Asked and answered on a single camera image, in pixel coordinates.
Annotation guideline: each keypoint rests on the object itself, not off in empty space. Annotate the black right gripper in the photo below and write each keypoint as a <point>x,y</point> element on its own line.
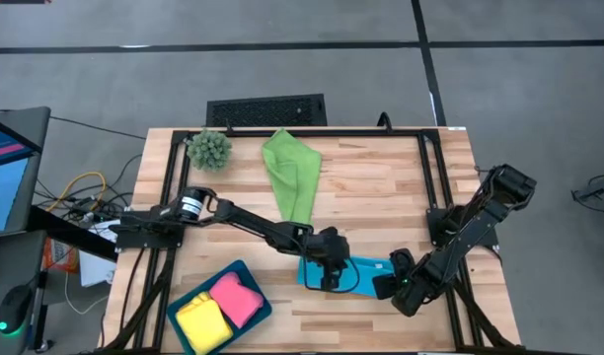
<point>413,293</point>

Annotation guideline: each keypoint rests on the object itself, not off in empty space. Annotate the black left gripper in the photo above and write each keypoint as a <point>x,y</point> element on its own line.
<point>329,249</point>

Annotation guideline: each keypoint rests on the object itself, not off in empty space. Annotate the blue microfiber towel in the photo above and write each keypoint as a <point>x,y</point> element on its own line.
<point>365,278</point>

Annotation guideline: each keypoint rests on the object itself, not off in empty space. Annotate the teal plastic tray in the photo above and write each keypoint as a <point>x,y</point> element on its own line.
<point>248,326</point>

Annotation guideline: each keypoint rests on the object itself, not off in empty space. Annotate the pink microfiber towel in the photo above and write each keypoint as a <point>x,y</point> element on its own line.
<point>235,301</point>

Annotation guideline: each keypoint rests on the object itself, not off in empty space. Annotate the green microfiber towel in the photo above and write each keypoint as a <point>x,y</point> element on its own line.
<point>292,177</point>

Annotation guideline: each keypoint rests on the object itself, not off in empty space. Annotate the yellow microfiber towel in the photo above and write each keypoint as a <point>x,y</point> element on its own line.
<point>203,325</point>

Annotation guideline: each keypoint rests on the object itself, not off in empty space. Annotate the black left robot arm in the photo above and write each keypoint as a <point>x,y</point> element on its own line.
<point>243,217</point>

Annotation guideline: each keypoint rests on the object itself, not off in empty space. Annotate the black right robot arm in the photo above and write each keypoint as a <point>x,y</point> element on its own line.
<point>479,222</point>

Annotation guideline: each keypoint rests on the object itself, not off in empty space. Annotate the small potted green plant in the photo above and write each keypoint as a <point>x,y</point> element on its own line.
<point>208,150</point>

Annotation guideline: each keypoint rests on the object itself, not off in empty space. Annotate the white papers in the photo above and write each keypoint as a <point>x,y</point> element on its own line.
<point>95,268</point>

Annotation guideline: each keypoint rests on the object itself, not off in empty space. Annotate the grey floor stand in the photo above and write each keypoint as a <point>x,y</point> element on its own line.
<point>603,192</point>

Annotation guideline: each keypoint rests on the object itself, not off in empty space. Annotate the orange packet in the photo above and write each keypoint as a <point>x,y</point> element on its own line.
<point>60,256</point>

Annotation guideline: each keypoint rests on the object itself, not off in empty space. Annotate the black computer mouse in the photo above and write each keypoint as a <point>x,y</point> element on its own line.
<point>13,308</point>

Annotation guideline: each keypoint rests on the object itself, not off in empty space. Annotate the black desk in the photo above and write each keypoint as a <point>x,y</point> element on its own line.
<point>6,261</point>

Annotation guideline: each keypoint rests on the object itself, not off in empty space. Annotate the computer monitor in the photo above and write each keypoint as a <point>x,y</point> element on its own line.
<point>6,187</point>

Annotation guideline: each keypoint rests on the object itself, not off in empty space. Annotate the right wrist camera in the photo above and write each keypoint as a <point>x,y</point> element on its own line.
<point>401,261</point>

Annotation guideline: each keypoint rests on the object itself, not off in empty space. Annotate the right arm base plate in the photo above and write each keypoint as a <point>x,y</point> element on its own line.
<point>437,219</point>

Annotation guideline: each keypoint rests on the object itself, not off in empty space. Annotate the black metal table frame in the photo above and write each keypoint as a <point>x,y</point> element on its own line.
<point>331,133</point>

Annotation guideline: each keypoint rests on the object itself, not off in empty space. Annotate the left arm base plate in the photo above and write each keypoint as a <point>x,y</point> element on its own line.
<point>134,239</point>

